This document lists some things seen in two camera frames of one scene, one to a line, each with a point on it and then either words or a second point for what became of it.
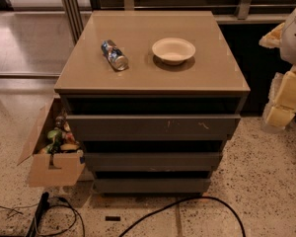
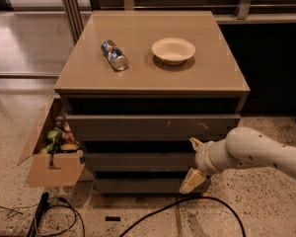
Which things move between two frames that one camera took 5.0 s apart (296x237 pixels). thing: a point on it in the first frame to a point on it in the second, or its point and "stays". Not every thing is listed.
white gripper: [294, 39] to [202, 158]
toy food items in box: [60, 139] stays
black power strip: [41, 208] stays
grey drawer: [153, 161] stays
